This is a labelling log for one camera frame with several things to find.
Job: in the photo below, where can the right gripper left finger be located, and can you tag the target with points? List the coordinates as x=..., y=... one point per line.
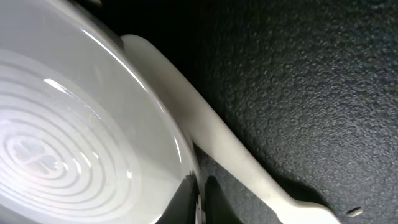
x=182, y=207

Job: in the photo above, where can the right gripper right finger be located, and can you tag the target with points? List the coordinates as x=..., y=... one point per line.
x=217, y=208

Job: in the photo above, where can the white plastic fork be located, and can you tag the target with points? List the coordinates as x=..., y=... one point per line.
x=209, y=132

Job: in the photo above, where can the grey plate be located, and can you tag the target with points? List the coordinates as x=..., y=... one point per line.
x=84, y=139

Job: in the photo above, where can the round black serving tray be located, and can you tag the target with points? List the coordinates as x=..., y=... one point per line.
x=309, y=87

